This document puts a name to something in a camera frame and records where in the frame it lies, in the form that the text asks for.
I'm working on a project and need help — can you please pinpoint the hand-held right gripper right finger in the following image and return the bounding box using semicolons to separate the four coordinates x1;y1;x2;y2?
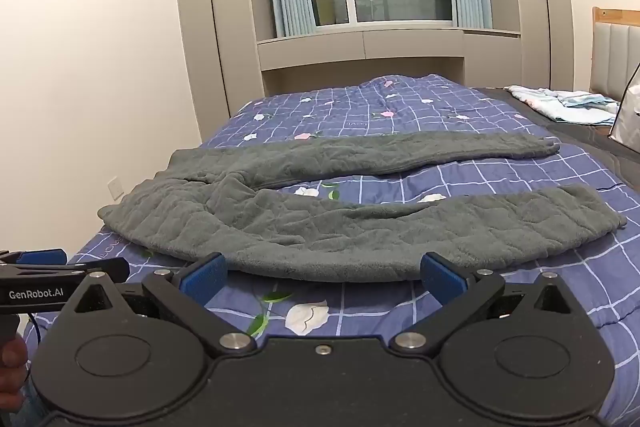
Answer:
390;252;583;358

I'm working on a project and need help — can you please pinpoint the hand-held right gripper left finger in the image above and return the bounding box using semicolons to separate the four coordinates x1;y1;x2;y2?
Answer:
60;252;259;358

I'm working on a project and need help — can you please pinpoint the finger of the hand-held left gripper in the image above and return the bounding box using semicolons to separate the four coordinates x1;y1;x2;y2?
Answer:
65;257;132;284
0;248;68;269

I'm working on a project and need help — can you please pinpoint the grey fleece blanket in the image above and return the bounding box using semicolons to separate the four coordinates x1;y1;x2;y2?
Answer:
98;130;628;284

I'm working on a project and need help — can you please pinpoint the person's left hand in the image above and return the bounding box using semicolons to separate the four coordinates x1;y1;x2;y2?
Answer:
0;336;28;408

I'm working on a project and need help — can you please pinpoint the bed with purple floral sheet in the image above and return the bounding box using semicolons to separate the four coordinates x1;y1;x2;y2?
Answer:
22;74;640;408

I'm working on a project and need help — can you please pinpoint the folded light patterned cloth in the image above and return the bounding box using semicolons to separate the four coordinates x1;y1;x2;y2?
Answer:
504;85;621;124

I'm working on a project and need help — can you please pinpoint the beige window cabinet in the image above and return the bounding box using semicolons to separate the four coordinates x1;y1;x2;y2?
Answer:
256;27;522;98

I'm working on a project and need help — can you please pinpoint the clear plastic bag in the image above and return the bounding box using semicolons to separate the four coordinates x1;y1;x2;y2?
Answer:
607;59;640;148

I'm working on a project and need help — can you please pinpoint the padded wooden headboard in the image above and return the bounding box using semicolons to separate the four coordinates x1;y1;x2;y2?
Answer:
589;6;640;102

